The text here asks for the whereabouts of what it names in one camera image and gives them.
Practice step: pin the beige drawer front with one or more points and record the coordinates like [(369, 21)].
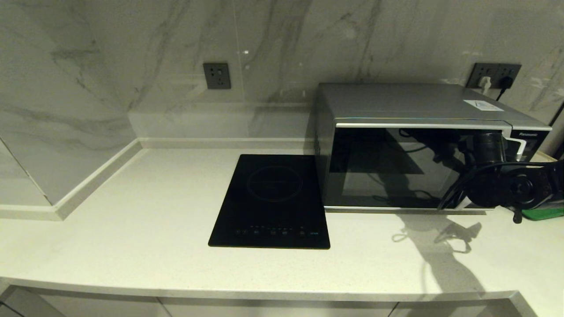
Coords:
[(273, 310)]

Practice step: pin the black induction cooktop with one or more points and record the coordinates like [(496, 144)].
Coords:
[(269, 198)]

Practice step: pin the dark grey wall socket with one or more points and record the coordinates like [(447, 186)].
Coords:
[(216, 75), (512, 70), (476, 70)]

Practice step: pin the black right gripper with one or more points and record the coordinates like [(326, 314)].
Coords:
[(511, 156)]

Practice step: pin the angled grey cabinet panel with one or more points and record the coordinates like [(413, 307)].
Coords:
[(22, 306)]

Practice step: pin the green plastic tray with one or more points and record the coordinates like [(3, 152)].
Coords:
[(544, 213)]

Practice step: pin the beige cabinet door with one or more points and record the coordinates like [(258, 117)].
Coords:
[(105, 308), (449, 311)]

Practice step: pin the white power plug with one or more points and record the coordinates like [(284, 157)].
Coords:
[(485, 83)]

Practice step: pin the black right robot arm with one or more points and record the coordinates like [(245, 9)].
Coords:
[(520, 187)]

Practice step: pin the silver microwave oven body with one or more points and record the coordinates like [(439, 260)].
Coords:
[(396, 101)]

